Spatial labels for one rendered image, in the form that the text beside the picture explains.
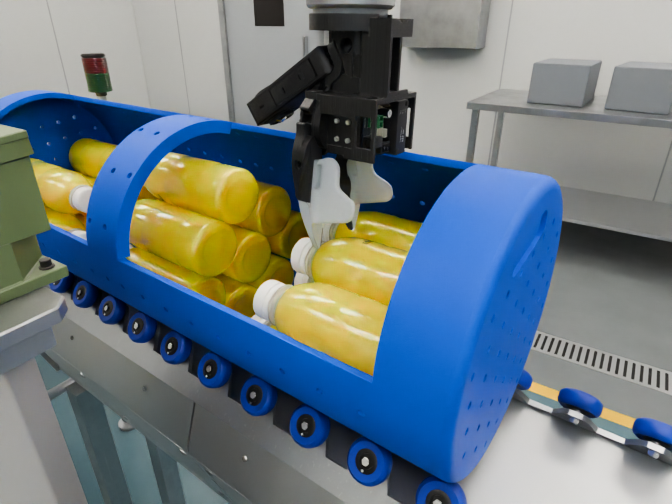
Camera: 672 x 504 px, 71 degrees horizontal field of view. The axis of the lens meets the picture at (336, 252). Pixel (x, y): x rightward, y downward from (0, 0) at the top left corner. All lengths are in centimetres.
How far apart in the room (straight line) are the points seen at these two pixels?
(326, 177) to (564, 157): 349
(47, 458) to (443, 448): 34
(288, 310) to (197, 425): 30
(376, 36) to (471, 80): 354
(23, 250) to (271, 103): 25
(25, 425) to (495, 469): 44
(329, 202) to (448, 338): 18
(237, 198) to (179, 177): 8
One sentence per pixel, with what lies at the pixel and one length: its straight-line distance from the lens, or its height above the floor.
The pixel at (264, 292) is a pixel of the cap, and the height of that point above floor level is 112.
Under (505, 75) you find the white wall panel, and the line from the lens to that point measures 387.
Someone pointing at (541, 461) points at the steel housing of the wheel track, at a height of 93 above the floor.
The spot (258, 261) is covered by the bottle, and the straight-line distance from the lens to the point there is 64.
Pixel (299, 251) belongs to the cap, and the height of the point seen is 113.
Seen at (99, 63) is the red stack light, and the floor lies 123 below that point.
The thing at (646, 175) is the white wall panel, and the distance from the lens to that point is 386.
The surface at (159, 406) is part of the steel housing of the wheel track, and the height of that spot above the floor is 87.
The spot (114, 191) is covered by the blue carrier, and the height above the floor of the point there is 117.
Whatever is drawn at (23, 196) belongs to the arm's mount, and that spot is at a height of 123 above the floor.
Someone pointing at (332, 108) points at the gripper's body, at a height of 128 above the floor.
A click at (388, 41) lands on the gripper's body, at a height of 133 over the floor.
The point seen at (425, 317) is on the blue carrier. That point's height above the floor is 116.
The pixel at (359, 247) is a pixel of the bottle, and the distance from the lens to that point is 44.
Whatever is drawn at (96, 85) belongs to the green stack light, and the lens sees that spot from 153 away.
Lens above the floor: 135
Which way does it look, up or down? 27 degrees down
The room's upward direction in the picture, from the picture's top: straight up
